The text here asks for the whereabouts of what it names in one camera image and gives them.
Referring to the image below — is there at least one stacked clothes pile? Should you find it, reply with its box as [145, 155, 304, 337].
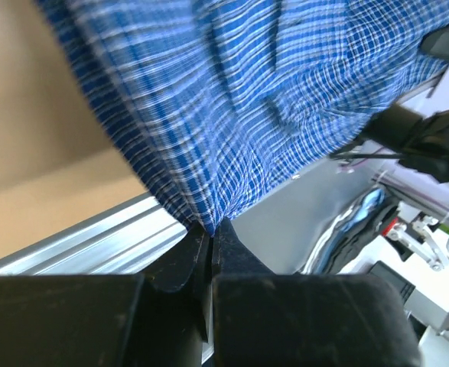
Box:
[299, 187, 399, 274]

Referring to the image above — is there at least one blue checked long sleeve shirt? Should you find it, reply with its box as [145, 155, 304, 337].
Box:
[37, 0, 449, 233]

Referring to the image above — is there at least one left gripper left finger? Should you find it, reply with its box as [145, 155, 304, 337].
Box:
[0, 228, 212, 366]

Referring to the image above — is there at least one aluminium mounting rail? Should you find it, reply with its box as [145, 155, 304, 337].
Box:
[0, 193, 186, 276]

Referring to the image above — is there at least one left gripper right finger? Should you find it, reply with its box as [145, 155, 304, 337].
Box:
[212, 219, 422, 366]

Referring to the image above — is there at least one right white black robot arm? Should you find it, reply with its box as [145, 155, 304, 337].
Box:
[330, 104, 449, 184]

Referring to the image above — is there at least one white machine frame background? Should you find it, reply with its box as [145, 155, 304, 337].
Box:
[369, 171, 449, 337]

